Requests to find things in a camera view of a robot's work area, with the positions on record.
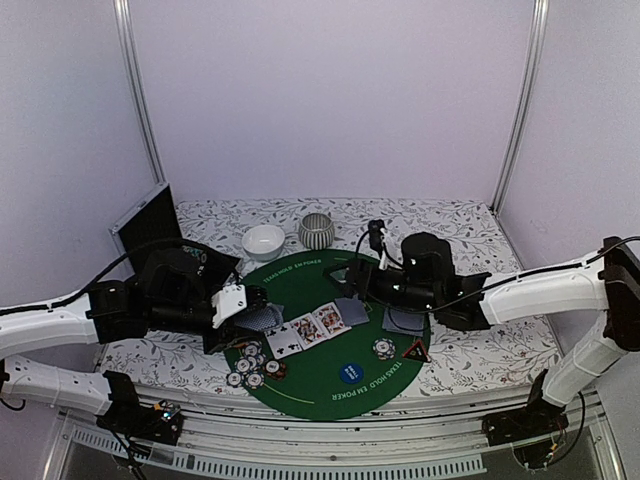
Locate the red black poker chip stack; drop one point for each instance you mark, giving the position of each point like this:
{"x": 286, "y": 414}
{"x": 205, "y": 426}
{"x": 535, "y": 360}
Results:
{"x": 275, "y": 369}

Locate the face-up king card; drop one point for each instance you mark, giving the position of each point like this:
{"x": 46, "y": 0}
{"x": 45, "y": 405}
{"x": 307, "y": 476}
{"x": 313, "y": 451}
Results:
{"x": 330, "y": 318}

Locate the round green poker mat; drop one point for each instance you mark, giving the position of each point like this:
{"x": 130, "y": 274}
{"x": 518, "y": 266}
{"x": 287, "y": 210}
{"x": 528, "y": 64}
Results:
{"x": 312, "y": 388}

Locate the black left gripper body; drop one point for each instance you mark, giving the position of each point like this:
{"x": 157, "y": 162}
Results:
{"x": 167, "y": 318}

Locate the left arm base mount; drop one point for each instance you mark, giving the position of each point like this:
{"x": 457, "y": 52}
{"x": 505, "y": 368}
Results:
{"x": 161, "y": 423}

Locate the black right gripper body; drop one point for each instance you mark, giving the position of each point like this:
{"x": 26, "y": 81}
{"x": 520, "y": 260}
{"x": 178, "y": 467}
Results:
{"x": 403, "y": 298}

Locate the white ceramic bowl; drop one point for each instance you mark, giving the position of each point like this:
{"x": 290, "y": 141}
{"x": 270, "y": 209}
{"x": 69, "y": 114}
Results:
{"x": 263, "y": 243}

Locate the face-up queen card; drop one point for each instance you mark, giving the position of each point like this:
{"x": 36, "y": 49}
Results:
{"x": 308, "y": 332}

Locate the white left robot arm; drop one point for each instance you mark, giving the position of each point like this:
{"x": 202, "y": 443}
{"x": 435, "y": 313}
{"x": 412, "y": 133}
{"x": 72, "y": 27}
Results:
{"x": 184, "y": 287}

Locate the playing cards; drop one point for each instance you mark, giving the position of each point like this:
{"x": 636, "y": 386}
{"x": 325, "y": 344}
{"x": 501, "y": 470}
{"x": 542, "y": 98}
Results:
{"x": 403, "y": 323}

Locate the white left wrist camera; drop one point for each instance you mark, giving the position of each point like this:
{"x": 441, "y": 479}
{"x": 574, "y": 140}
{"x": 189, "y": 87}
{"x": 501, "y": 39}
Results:
{"x": 235, "y": 299}

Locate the right aluminium frame post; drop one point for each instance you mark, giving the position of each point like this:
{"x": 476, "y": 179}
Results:
{"x": 532, "y": 61}

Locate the face-up clubs card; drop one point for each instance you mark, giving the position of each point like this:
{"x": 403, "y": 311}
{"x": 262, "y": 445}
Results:
{"x": 283, "y": 341}

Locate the blue poker chip stack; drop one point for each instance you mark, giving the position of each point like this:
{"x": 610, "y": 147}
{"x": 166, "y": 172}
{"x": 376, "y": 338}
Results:
{"x": 384, "y": 348}

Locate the aluminium poker chip case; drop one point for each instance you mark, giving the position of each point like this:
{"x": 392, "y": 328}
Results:
{"x": 154, "y": 218}

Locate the black triangular all-in marker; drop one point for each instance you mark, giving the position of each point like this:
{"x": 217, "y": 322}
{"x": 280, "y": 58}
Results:
{"x": 417, "y": 352}

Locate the clear acrylic dealer button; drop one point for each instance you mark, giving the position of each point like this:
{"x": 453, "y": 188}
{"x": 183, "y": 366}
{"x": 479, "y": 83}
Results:
{"x": 339, "y": 275}

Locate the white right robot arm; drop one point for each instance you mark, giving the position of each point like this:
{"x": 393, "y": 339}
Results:
{"x": 606, "y": 281}

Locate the blue poker chips pile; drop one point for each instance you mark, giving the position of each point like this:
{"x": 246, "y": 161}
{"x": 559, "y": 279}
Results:
{"x": 246, "y": 363}

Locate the grey playing card deck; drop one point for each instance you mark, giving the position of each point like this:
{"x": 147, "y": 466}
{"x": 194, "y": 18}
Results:
{"x": 268, "y": 318}

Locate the striped grey ceramic cup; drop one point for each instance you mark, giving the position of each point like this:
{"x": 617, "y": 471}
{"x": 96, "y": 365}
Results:
{"x": 316, "y": 231}

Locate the blue small blind button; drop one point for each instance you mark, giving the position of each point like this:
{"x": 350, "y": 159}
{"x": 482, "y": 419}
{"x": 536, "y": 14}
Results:
{"x": 351, "y": 373}

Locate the aluminium frame post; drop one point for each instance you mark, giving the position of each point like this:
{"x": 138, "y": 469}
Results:
{"x": 124, "y": 26}
{"x": 532, "y": 61}

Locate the left aluminium frame post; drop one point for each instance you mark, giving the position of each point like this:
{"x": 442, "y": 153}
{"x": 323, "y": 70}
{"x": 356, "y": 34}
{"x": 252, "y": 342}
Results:
{"x": 124, "y": 26}

